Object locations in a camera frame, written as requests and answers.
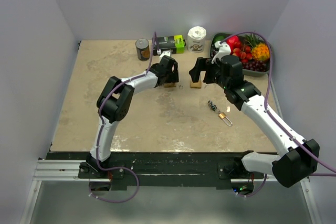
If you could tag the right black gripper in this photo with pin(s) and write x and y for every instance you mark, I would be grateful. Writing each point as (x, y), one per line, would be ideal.
(203, 64)

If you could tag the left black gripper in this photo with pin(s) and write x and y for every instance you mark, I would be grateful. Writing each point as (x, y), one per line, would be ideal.
(173, 77)

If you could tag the large brass padlock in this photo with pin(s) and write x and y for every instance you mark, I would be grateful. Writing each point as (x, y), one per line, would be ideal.
(196, 85)

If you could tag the keychain with dark beads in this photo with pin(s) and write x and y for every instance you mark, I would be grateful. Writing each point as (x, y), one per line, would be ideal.
(213, 107)

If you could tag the small brass padlock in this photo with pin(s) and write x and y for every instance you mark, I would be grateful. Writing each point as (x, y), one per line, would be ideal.
(225, 119)

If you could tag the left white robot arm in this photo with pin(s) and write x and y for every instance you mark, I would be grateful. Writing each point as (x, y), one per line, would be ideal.
(114, 102)

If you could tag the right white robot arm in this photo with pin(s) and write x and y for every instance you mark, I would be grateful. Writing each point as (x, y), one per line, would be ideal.
(296, 157)

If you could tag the black and green box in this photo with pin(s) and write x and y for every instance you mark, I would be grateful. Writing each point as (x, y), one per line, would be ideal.
(175, 44)

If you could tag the white paper cup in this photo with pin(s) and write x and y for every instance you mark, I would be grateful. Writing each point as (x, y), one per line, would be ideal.
(196, 39)

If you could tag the green lime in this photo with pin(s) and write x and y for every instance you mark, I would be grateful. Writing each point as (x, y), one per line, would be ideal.
(218, 38)

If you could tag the red apple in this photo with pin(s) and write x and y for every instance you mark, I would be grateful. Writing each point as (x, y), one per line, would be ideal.
(233, 42)

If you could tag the dark tin can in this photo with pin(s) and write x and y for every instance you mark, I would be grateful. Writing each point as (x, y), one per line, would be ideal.
(143, 51)

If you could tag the grey fruit tray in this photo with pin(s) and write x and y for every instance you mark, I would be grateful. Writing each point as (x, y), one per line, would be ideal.
(213, 51)

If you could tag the dark grape bunch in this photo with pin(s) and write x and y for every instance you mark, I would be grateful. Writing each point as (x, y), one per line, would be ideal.
(255, 65)

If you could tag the orange pineapple toy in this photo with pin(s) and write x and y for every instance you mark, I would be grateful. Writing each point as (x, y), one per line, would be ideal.
(259, 49)

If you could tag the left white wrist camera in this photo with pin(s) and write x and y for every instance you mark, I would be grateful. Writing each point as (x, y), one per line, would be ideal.
(165, 53)

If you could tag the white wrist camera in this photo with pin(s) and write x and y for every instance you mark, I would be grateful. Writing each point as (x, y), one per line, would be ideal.
(165, 53)
(223, 50)

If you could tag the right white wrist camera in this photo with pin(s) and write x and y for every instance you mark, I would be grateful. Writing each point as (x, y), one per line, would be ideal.
(223, 50)

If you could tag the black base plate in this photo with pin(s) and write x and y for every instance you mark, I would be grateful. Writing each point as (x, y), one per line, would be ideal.
(165, 169)

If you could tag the aluminium rail frame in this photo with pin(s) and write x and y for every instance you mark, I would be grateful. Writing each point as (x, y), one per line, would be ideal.
(174, 120)

